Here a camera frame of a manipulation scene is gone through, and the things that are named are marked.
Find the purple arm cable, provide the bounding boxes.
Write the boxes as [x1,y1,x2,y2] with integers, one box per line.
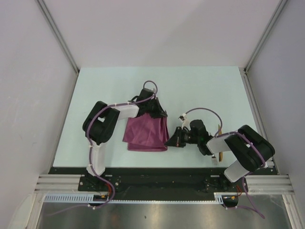
[45,80,159,217]
[180,107,266,219]

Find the magenta satin napkin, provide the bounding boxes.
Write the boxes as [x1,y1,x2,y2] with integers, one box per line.
[123,114,169,152]

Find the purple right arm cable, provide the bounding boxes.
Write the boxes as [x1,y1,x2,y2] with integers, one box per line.
[180,107,266,219]

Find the white slotted cable duct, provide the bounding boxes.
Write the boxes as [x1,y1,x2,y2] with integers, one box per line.
[44,194,223,204]

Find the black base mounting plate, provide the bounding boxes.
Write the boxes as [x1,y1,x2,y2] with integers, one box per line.
[49,167,278,202]

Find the aluminium front rail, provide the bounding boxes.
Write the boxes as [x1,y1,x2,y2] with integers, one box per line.
[35,175,294,195]

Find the gold butter knife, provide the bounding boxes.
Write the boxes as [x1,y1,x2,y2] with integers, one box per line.
[216,125,225,162]

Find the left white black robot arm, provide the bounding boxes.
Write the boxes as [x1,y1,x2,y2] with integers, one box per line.
[82,88,169,191]

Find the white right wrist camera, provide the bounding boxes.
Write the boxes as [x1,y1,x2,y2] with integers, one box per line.
[178,113,190,129]

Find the silver metal fork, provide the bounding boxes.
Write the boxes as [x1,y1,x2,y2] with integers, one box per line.
[211,154,219,167]

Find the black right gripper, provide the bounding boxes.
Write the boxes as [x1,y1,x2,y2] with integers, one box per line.
[164,127,199,148]

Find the right aluminium frame post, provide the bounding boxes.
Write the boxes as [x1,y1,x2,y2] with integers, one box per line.
[244,0,289,73]

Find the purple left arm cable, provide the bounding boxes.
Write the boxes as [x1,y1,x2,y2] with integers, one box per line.
[45,80,159,217]

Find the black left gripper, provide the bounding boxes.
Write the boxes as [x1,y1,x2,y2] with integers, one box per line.
[144,96,166,118]

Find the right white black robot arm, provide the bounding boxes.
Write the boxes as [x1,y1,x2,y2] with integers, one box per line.
[165,119,275,191]

